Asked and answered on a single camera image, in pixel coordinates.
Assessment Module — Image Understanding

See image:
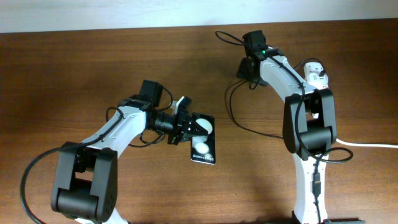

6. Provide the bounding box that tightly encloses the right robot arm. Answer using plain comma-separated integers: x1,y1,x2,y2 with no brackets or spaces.
237,30,337,223

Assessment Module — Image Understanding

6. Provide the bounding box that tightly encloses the black charging cable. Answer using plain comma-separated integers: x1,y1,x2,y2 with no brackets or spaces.
224,57,327,140

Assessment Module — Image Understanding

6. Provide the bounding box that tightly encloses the black smartphone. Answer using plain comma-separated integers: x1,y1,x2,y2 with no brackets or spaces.
190,113,216,165

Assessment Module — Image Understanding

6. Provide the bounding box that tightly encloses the white USB charger adapter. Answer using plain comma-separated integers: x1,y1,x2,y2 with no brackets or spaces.
303,61,329,88

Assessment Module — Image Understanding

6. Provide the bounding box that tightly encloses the white power strip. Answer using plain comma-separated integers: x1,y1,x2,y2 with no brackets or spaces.
303,61,330,91

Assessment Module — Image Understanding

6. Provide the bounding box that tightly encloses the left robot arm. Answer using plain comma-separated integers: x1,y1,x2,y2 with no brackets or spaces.
50,95,215,223

